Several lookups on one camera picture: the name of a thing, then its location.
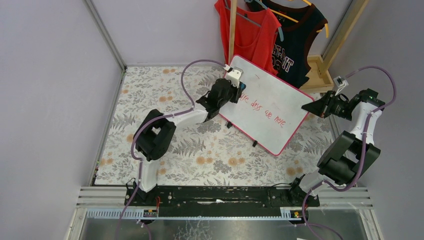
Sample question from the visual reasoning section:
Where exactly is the pink framed whiteboard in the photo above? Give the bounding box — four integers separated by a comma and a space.
219, 55, 314, 156

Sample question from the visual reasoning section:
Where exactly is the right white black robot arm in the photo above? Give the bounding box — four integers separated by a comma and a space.
287, 88, 386, 205

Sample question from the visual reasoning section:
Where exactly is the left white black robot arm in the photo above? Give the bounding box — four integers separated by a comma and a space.
131, 78, 246, 193

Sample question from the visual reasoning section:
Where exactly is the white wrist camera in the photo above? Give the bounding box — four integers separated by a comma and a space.
333, 76, 349, 95
223, 64, 243, 88

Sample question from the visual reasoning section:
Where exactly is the wooden clothes rack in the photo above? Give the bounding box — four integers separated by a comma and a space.
228, 0, 367, 93

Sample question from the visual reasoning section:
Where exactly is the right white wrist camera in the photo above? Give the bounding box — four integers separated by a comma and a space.
333, 76, 349, 95

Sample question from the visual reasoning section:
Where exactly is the yellow clothes hanger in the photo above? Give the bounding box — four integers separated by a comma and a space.
266, 0, 330, 39

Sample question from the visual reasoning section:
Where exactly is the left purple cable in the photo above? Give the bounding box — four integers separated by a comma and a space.
114, 59, 231, 240

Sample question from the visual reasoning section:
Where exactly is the red tank top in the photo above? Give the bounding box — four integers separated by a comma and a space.
214, 0, 281, 75

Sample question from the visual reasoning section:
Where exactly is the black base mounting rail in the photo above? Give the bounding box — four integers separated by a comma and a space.
124, 184, 320, 218

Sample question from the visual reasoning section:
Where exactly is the blue grey clothes hanger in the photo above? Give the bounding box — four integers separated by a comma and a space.
225, 0, 284, 43

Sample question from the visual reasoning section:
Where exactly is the dark navy basketball jersey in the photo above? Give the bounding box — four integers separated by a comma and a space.
262, 0, 318, 89

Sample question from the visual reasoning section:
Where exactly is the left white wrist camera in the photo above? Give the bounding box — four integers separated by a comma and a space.
223, 64, 243, 88

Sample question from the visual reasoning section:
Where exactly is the floral patterned tablecloth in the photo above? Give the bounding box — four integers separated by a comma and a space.
93, 65, 335, 186

